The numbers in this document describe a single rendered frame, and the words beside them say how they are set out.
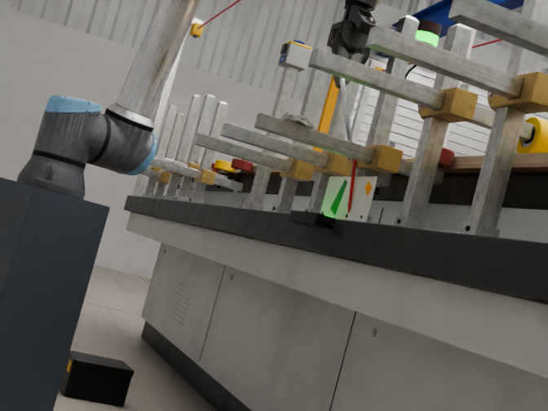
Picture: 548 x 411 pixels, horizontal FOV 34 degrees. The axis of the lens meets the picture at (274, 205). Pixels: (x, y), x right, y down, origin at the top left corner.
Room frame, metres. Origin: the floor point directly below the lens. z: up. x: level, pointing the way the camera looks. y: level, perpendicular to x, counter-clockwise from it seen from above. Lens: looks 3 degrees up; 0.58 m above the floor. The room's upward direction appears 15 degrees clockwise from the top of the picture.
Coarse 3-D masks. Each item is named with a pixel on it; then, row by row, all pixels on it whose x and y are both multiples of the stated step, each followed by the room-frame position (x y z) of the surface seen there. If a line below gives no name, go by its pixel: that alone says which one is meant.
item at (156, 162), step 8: (152, 160) 3.23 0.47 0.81; (160, 160) 3.24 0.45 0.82; (168, 168) 3.25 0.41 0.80; (176, 168) 3.26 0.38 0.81; (184, 168) 3.27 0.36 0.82; (192, 176) 3.28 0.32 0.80; (216, 176) 3.31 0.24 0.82; (224, 184) 3.32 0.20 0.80; (232, 184) 3.33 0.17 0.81; (240, 184) 3.34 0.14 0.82
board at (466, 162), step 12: (468, 156) 1.88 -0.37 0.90; (480, 156) 1.83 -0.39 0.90; (516, 156) 1.70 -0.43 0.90; (528, 156) 1.67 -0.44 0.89; (540, 156) 1.63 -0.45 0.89; (252, 168) 3.36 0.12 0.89; (444, 168) 1.96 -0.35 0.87; (456, 168) 1.91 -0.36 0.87; (468, 168) 1.86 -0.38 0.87; (480, 168) 1.82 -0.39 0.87; (516, 168) 1.71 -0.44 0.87; (528, 168) 1.67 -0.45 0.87; (540, 168) 1.64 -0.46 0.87
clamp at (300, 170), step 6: (294, 162) 2.33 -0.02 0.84; (300, 162) 2.31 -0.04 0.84; (306, 162) 2.32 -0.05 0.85; (294, 168) 2.32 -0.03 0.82; (300, 168) 2.31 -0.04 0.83; (306, 168) 2.32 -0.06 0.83; (312, 168) 2.32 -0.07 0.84; (282, 174) 2.40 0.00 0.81; (288, 174) 2.35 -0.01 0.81; (294, 174) 2.31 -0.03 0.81; (300, 174) 2.31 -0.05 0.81; (306, 174) 2.32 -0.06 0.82; (300, 180) 2.38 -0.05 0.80; (306, 180) 2.33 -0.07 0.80
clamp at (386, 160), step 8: (376, 152) 1.86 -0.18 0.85; (384, 152) 1.84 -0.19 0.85; (392, 152) 1.84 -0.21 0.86; (400, 152) 1.85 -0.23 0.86; (376, 160) 1.85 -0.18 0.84; (384, 160) 1.84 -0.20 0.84; (392, 160) 1.84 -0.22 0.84; (400, 160) 1.85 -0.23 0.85; (360, 168) 1.93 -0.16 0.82; (368, 168) 1.89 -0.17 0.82; (376, 168) 1.86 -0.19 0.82; (384, 168) 1.84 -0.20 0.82; (392, 168) 1.85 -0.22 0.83
